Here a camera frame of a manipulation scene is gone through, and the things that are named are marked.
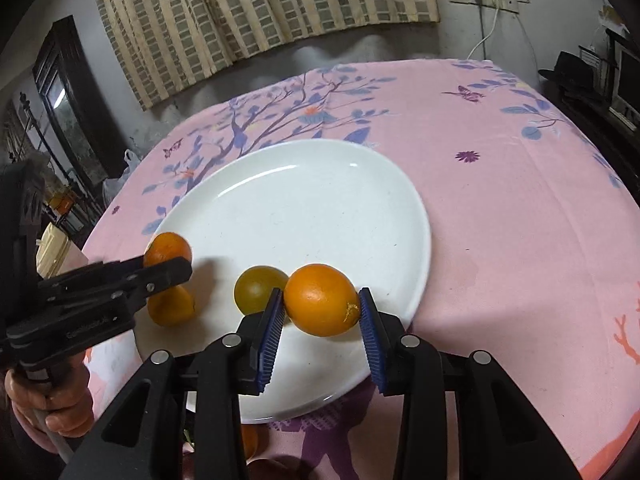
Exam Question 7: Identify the white power cable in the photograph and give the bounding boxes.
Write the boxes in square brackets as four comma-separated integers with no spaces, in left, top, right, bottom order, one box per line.
[465,1,501,61]

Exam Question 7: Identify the greenish yellow fruit on plate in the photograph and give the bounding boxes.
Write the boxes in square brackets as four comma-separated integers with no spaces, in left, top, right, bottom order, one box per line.
[233,266,288,315]

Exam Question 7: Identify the checked beige curtain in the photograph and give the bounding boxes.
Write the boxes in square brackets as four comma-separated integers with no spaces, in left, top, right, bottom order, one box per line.
[96,0,439,110]

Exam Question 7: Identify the large orange kumquat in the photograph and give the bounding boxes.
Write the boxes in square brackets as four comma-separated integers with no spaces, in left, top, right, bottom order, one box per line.
[283,263,360,337]

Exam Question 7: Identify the white oval plate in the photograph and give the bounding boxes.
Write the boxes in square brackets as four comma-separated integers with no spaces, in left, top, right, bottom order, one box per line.
[133,138,433,424]

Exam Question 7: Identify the person's left hand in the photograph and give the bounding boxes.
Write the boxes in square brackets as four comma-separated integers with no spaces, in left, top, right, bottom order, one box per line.
[4,353,94,438]

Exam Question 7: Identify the plastic jar beige lid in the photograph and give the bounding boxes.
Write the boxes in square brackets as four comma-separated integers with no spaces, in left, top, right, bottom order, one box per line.
[36,223,70,278]

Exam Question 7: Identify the small mandarin orange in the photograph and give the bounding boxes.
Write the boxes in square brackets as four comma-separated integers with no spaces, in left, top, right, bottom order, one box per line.
[143,232,192,268]

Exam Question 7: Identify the dark framed mirror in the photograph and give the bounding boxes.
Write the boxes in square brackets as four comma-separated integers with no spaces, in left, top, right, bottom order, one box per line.
[32,15,126,192]

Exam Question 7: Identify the orange yellow fruit on plate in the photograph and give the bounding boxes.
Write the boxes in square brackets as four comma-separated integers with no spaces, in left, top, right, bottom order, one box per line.
[146,285,196,327]

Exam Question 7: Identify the large mandarin orange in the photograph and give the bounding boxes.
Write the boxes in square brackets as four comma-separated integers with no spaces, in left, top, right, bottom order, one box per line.
[246,458,298,480]

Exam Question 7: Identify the medium mandarin orange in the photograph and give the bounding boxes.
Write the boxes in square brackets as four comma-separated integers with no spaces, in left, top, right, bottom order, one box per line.
[241,425,269,462]

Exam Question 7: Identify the clear plastic bag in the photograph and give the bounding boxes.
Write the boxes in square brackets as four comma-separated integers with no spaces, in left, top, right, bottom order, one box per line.
[102,148,141,207]

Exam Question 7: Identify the pink printed tablecloth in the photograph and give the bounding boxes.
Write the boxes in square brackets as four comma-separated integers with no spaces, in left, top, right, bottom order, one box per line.
[82,60,639,479]

